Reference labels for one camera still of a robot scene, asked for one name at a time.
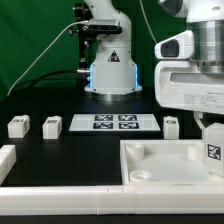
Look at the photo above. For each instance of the white obstacle wall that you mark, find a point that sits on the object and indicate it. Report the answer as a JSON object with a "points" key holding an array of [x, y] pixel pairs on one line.
{"points": [[100, 200], [7, 160]]}

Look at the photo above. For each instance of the white marker base plate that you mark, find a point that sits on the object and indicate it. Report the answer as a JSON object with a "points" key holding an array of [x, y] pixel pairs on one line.
{"points": [[114, 122]]}

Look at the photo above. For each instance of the white obstacle front wall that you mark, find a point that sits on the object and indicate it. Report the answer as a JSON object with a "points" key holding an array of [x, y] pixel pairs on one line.
{"points": [[100, 200]]}

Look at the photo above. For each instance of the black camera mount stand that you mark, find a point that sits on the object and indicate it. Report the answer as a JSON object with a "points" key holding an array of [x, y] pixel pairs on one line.
{"points": [[81, 12]]}

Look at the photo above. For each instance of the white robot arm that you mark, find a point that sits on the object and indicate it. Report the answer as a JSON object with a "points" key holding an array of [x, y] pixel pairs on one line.
{"points": [[113, 72]]}

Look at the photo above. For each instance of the white square tabletop part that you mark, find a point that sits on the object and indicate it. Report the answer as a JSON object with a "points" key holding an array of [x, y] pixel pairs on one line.
{"points": [[165, 162]]}

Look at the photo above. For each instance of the white obstacle left wall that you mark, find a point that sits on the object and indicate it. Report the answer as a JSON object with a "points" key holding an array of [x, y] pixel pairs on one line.
{"points": [[7, 160]]}

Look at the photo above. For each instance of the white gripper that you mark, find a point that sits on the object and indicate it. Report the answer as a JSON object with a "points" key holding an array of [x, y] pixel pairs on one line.
{"points": [[180, 85]]}

